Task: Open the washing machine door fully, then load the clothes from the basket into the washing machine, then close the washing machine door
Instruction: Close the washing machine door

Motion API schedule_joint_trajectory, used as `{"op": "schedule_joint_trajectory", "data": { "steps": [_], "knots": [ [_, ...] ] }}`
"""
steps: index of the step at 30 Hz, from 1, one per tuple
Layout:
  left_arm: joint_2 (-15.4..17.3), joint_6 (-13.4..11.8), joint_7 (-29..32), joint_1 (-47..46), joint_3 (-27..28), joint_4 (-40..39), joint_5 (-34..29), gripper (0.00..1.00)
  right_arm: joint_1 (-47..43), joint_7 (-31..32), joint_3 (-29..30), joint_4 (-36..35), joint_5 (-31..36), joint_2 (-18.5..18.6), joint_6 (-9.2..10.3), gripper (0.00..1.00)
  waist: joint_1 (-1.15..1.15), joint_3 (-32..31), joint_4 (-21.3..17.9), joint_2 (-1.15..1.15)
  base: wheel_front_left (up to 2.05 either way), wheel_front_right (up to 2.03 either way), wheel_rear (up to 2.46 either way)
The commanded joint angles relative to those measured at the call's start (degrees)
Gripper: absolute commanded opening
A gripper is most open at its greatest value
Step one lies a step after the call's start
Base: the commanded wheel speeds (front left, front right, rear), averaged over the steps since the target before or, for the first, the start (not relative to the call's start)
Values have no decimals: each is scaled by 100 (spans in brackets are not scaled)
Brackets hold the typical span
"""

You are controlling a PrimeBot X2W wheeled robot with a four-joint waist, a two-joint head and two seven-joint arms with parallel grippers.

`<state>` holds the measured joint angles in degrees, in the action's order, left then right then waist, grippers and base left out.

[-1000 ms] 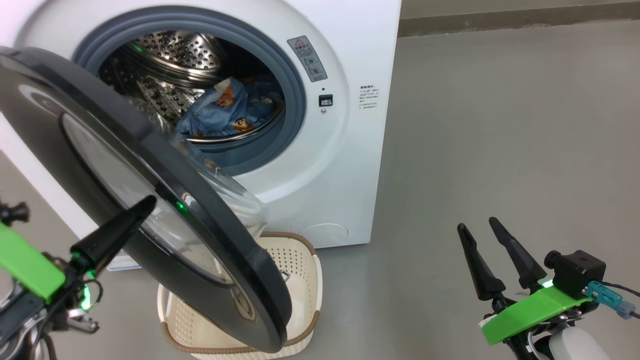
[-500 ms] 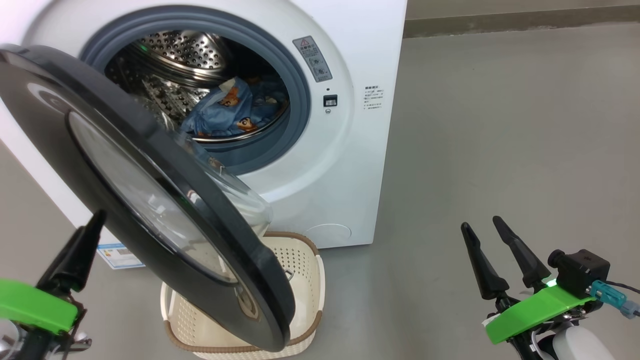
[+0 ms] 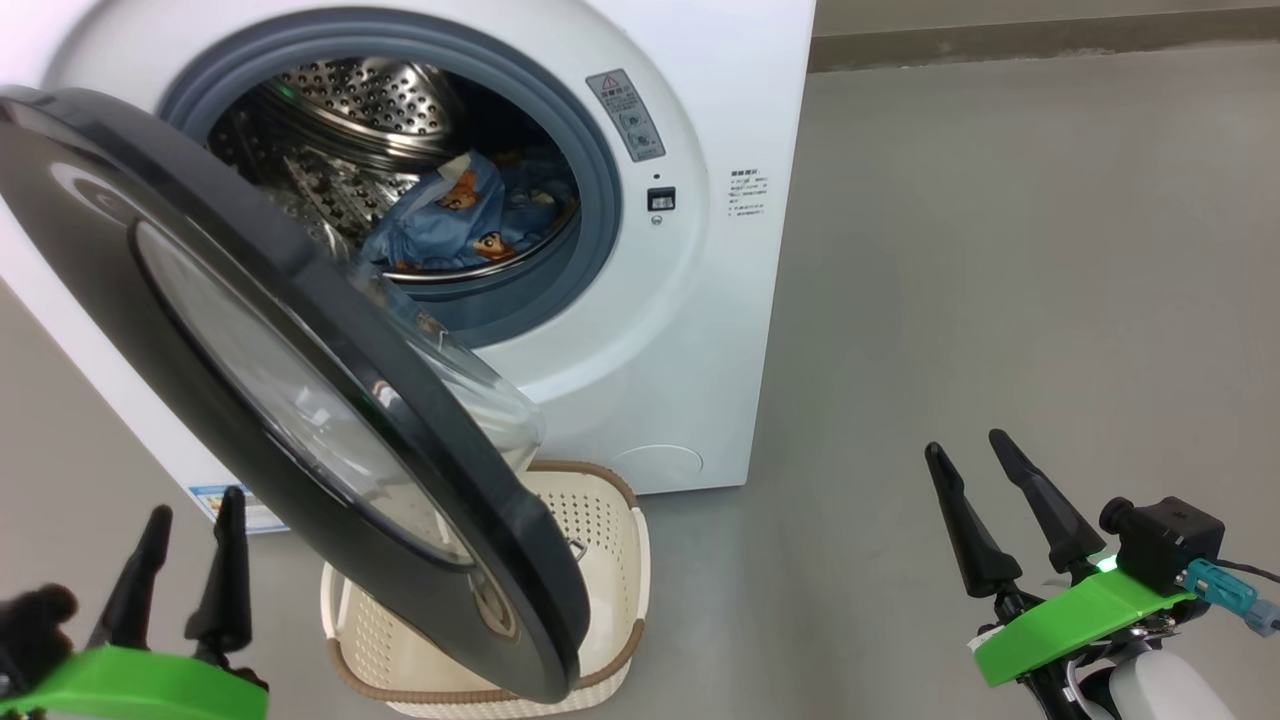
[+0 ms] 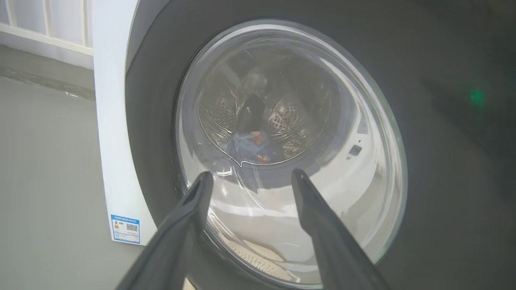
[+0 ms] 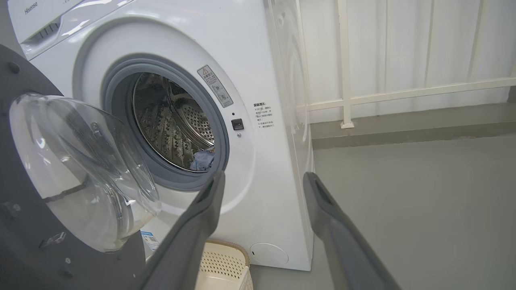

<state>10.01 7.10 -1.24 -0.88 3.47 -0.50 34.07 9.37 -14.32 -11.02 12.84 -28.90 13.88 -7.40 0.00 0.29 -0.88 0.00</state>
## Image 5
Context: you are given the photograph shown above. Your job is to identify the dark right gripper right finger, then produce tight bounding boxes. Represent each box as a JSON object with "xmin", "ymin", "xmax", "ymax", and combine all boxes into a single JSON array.
[{"xmin": 303, "ymin": 172, "xmax": 402, "ymax": 290}]

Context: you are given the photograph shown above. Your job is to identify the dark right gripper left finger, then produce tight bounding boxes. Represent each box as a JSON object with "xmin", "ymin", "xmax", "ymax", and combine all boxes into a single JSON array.
[{"xmin": 137, "ymin": 171, "xmax": 226, "ymax": 290}]

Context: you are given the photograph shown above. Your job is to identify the blue garment with orange print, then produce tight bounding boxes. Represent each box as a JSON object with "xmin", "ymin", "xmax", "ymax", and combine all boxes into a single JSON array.
[{"xmin": 190, "ymin": 150, "xmax": 215, "ymax": 172}]

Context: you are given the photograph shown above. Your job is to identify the black round glass washer door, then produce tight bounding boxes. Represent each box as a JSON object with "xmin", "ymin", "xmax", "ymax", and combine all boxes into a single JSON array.
[{"xmin": 0, "ymin": 43, "xmax": 162, "ymax": 290}]

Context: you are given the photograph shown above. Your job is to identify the white perforated laundry basket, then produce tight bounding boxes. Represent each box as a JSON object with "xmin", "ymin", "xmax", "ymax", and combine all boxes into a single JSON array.
[{"xmin": 195, "ymin": 239, "xmax": 254, "ymax": 290}]

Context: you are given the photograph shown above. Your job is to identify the white front-load washing machine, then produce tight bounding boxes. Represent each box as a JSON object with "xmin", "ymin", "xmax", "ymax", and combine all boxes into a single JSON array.
[{"xmin": 7, "ymin": 0, "xmax": 315, "ymax": 271}]

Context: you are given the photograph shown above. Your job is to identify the blue energy label sticker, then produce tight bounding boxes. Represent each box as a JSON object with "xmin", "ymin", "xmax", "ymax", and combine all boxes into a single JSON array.
[{"xmin": 140, "ymin": 230, "xmax": 161, "ymax": 253}]

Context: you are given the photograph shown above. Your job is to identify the grey warning sticker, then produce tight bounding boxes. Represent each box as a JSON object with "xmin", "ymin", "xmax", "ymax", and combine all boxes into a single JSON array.
[{"xmin": 197, "ymin": 64, "xmax": 234, "ymax": 108}]

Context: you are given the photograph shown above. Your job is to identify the white metal railing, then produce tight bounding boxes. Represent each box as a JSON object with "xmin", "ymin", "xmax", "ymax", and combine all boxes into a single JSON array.
[{"xmin": 295, "ymin": 0, "xmax": 516, "ymax": 130}]

